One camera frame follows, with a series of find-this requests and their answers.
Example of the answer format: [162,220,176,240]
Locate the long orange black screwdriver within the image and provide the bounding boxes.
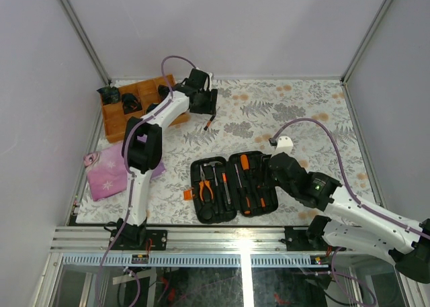
[236,153,249,189]

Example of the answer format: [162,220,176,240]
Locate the thick orange black screwdriver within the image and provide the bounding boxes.
[241,187,251,215]

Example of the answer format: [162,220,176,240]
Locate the orange utility knife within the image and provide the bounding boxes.
[222,172,231,205]

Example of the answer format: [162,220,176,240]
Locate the claw hammer black handle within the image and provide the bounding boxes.
[204,161,222,186]

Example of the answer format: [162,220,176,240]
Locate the black plastic tool case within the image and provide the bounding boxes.
[190,151,278,224]

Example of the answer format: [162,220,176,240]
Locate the orange black needle-nose pliers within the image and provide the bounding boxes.
[199,166,214,203]

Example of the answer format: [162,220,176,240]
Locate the orange case latch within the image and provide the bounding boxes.
[183,189,194,201]

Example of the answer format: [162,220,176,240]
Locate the purple cloth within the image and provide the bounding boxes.
[83,143,166,202]

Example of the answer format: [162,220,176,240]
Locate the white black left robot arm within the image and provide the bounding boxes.
[110,68,218,250]

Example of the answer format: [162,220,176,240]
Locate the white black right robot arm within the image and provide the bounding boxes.
[268,152,429,284]

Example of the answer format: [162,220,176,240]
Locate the black rolled tape right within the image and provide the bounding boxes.
[157,85,170,101]

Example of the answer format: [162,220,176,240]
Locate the blue yellow rolled tape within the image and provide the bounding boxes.
[145,103,159,114]

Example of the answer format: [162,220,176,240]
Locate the orange wooden compartment tray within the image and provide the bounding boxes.
[97,74,175,143]

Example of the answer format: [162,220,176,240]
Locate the black orange rolled tape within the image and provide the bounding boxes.
[122,93,142,114]

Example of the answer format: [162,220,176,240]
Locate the dark rolled tape far left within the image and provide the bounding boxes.
[97,86,121,105]

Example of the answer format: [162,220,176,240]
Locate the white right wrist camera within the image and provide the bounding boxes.
[269,136,294,155]

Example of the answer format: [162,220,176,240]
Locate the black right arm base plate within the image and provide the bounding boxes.
[284,226,326,252]

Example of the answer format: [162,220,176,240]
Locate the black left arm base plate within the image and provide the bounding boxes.
[112,229,168,251]

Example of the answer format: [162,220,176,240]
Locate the grey slotted cable duct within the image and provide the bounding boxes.
[63,253,328,268]

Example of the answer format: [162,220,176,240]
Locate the aluminium front rail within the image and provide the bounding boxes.
[50,224,413,255]

